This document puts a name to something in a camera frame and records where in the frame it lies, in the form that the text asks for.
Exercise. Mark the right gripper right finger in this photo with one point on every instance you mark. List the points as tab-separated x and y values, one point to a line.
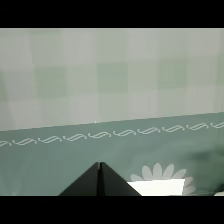
113	183

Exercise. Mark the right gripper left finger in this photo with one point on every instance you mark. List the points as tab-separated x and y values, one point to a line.
88	183

